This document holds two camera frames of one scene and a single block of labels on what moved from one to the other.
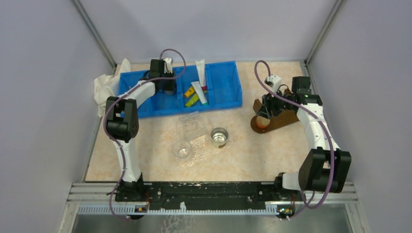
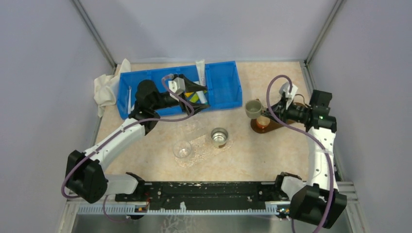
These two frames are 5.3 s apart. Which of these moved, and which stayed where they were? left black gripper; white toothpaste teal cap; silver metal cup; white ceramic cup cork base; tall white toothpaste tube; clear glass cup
Moved: white ceramic cup cork base; left black gripper
Stayed: tall white toothpaste tube; white toothpaste teal cap; clear glass cup; silver metal cup
